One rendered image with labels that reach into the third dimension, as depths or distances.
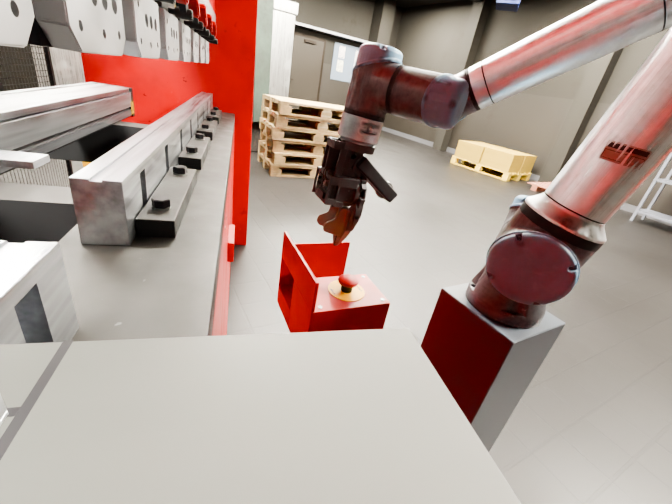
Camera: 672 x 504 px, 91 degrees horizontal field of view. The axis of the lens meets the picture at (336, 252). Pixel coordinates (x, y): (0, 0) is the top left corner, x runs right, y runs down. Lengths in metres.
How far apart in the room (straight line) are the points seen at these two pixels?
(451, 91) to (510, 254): 0.25
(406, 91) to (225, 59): 1.71
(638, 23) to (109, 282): 0.76
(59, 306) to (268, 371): 0.24
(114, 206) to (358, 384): 0.44
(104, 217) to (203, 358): 0.39
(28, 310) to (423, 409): 0.30
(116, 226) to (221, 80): 1.73
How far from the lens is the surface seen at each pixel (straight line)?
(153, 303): 0.43
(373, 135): 0.61
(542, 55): 0.67
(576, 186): 0.54
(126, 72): 2.28
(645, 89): 0.54
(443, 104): 0.56
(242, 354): 0.18
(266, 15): 5.34
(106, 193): 0.54
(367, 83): 0.60
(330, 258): 0.77
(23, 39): 0.31
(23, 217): 0.75
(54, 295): 0.37
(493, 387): 0.76
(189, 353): 0.18
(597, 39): 0.68
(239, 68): 2.20
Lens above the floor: 1.13
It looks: 26 degrees down
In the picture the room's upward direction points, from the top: 10 degrees clockwise
